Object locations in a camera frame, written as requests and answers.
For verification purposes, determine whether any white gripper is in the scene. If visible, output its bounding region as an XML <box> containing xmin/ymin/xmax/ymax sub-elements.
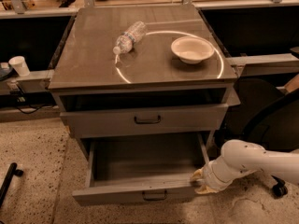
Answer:
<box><xmin>190</xmin><ymin>158</ymin><xmax>249</xmax><ymax>194</ymax></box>

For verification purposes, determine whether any grey drawer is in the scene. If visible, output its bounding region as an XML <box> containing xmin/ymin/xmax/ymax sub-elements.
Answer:
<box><xmin>61</xmin><ymin>104</ymin><xmax>228</xmax><ymax>138</ymax></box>
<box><xmin>73</xmin><ymin>133</ymin><xmax>206</xmax><ymax>205</ymax></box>

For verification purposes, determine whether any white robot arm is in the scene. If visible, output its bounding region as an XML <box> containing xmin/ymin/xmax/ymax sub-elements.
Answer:
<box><xmin>190</xmin><ymin>139</ymin><xmax>299</xmax><ymax>194</ymax></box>

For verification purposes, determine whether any grey drawer cabinet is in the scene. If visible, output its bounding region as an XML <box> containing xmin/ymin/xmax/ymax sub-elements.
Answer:
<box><xmin>47</xmin><ymin>4</ymin><xmax>241</xmax><ymax>147</ymax></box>

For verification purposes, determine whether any grey top drawer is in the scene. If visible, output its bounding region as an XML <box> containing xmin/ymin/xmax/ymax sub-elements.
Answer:
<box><xmin>61</xmin><ymin>104</ymin><xmax>228</xmax><ymax>138</ymax></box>

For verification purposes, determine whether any black office chair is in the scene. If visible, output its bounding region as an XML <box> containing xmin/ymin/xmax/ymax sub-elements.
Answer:
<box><xmin>214</xmin><ymin>77</ymin><xmax>299</xmax><ymax>199</ymax></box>

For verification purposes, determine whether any white bowl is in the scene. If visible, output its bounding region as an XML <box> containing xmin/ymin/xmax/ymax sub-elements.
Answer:
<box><xmin>171</xmin><ymin>36</ymin><xmax>214</xmax><ymax>64</ymax></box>

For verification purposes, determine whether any clear plastic water bottle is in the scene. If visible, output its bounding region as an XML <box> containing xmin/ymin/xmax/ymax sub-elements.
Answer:
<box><xmin>113</xmin><ymin>21</ymin><xmax>147</xmax><ymax>55</ymax></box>

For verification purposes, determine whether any black pole on floor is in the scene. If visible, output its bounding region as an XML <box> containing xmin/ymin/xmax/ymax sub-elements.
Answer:
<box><xmin>0</xmin><ymin>162</ymin><xmax>23</xmax><ymax>207</ymax></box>

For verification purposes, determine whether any white paper cup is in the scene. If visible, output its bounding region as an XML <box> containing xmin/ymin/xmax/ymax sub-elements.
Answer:
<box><xmin>8</xmin><ymin>56</ymin><xmax>30</xmax><ymax>77</ymax></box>

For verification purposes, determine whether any grey metal rail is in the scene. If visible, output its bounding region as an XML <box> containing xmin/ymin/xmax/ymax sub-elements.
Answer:
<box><xmin>227</xmin><ymin>53</ymin><xmax>299</xmax><ymax>77</ymax></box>

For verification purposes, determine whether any black cable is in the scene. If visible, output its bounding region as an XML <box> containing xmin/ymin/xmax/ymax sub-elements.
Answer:
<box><xmin>8</xmin><ymin>83</ymin><xmax>48</xmax><ymax>115</ymax></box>

